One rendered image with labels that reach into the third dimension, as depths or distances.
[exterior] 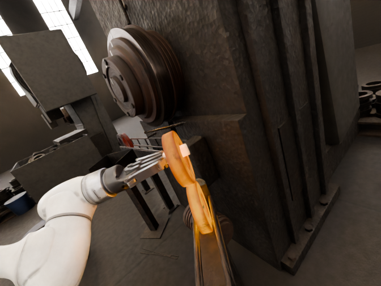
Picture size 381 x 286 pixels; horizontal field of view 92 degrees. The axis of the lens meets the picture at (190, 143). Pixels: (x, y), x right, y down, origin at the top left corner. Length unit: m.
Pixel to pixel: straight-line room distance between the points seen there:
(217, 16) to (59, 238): 0.72
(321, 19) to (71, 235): 1.35
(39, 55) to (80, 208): 3.19
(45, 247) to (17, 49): 3.26
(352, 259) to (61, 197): 1.27
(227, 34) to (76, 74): 3.15
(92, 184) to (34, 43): 3.23
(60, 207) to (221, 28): 0.67
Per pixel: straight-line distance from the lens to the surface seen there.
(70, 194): 0.58
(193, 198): 0.53
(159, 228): 1.71
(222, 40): 0.68
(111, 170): 0.54
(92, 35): 11.85
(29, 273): 0.54
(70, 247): 0.53
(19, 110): 10.99
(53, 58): 3.63
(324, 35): 1.31
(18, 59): 3.57
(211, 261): 0.56
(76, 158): 3.31
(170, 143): 0.44
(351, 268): 1.29
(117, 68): 0.84
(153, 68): 0.76
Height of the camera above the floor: 1.09
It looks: 21 degrees down
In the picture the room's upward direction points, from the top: 22 degrees counter-clockwise
